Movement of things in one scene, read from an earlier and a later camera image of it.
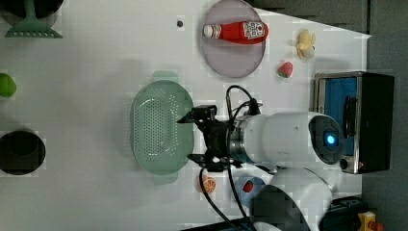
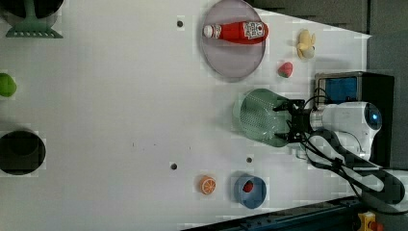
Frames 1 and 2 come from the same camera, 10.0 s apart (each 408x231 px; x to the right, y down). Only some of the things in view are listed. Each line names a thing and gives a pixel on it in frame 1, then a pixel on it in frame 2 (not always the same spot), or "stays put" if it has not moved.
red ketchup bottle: [249, 32] stays put
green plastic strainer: [162, 144] -> [254, 117]
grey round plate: [229, 58] stays put
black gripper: [217, 156] -> [300, 120]
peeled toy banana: [306, 44] stays put
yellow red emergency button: [368, 222] stays put
